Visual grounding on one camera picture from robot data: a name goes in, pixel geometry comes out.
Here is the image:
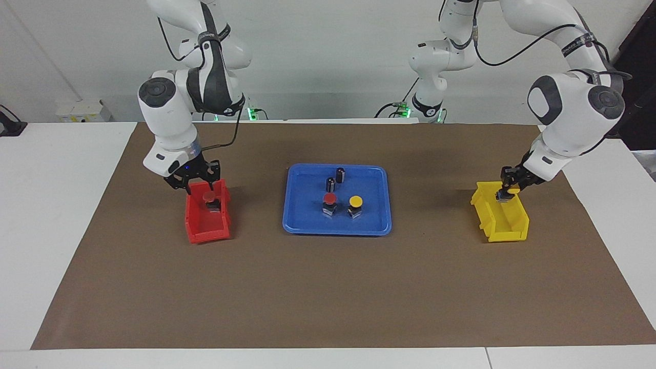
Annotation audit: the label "yellow plastic bin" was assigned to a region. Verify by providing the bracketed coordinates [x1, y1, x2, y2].
[470, 180, 530, 243]

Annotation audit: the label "red plastic bin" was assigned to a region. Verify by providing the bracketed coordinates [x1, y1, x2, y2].
[184, 178, 232, 244]

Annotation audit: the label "blue plastic tray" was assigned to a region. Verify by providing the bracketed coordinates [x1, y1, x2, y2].
[282, 163, 393, 237]

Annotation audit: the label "dark cabinet panel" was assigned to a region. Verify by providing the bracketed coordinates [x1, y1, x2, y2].
[612, 0, 656, 152]

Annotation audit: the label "brown paper table mat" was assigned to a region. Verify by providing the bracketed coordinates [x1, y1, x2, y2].
[31, 122, 656, 350]

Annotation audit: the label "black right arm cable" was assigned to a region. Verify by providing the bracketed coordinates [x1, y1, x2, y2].
[155, 15, 244, 152]

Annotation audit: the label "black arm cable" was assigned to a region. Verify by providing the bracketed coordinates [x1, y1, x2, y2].
[155, 15, 244, 152]
[439, 0, 632, 83]

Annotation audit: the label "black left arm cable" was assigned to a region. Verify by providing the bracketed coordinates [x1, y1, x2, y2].
[439, 0, 632, 83]

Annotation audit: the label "black base power cables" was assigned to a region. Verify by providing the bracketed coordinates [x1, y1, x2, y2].
[374, 77, 420, 118]

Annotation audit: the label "black bracket on table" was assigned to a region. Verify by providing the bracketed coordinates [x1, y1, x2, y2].
[0, 105, 28, 137]

